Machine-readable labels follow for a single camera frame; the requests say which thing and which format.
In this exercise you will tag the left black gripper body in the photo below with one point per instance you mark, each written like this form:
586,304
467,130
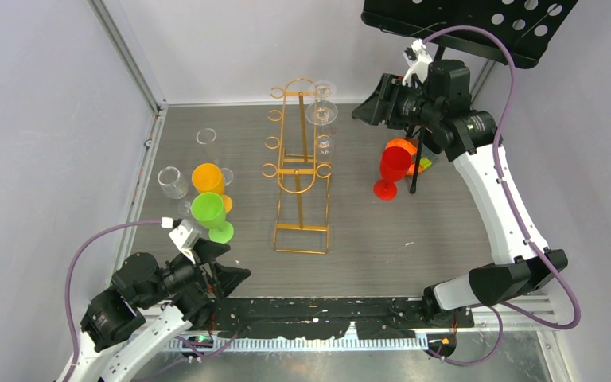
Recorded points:
189,273

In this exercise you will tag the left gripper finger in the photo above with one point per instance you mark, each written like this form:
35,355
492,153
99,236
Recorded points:
207,251
226,279

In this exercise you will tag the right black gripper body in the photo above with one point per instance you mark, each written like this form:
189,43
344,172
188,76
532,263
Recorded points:
410,106

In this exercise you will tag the green wine glass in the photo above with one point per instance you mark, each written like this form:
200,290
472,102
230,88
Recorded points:
208,209

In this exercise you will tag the red wine glass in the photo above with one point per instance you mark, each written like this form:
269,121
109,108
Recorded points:
391,168

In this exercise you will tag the yellow wine glass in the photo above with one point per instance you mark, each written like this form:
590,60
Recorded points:
208,178

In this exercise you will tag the clear wine glass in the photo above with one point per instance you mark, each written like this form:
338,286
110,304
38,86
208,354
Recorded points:
175,187
322,90
208,139
323,114

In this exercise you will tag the gold wire glass rack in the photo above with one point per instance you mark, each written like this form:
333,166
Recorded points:
302,222

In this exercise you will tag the clear wine glass front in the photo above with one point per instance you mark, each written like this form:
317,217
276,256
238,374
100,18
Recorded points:
208,139

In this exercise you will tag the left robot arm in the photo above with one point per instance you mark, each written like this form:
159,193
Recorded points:
147,305

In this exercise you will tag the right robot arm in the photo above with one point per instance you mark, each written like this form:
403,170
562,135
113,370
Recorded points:
439,102

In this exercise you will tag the clear wine glass back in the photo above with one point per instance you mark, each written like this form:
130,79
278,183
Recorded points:
322,90

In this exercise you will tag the orange toy track piece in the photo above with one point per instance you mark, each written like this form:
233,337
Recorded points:
409,150

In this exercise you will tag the green toy brick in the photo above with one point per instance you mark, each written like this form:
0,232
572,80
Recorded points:
424,164

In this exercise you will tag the black music stand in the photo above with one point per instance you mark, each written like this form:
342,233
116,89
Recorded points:
514,33

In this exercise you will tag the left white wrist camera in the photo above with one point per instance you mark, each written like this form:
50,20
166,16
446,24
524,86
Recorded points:
183,235

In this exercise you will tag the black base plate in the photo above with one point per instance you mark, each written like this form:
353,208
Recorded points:
326,318

